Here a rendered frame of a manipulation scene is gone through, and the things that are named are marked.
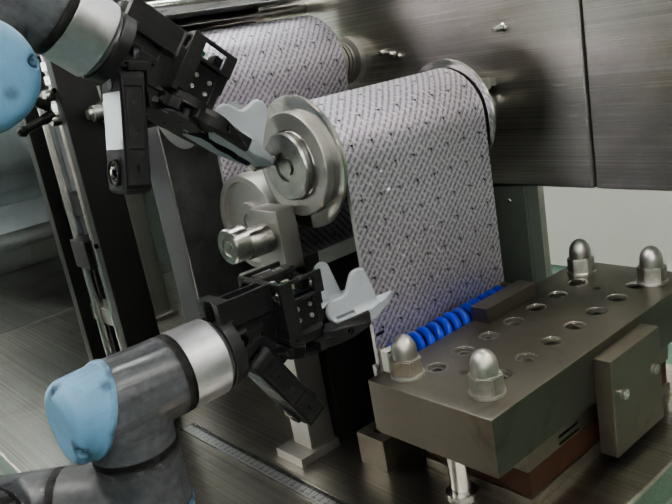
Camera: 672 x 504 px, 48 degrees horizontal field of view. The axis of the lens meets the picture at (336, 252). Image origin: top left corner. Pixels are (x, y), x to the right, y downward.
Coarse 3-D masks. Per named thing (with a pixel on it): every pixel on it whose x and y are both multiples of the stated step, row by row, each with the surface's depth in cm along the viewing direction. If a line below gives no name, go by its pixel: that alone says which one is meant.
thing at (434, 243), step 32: (480, 160) 93; (416, 192) 86; (448, 192) 90; (480, 192) 94; (352, 224) 81; (384, 224) 84; (416, 224) 87; (448, 224) 91; (480, 224) 95; (384, 256) 84; (416, 256) 88; (448, 256) 91; (480, 256) 95; (384, 288) 85; (416, 288) 88; (448, 288) 92; (480, 288) 96; (384, 320) 85; (416, 320) 89
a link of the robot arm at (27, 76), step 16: (0, 32) 47; (16, 32) 48; (0, 48) 47; (16, 48) 48; (0, 64) 47; (16, 64) 48; (32, 64) 49; (0, 80) 48; (16, 80) 48; (32, 80) 49; (0, 96) 48; (16, 96) 48; (32, 96) 49; (0, 112) 48; (16, 112) 48; (0, 128) 48
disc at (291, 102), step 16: (288, 96) 81; (272, 112) 84; (304, 112) 80; (320, 112) 78; (320, 128) 78; (336, 144) 77; (336, 160) 78; (336, 176) 79; (272, 192) 89; (336, 192) 80; (336, 208) 81; (304, 224) 86; (320, 224) 84
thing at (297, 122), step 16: (288, 112) 80; (272, 128) 83; (288, 128) 81; (304, 128) 79; (320, 144) 78; (320, 160) 78; (320, 176) 79; (320, 192) 80; (304, 208) 83; (320, 208) 82
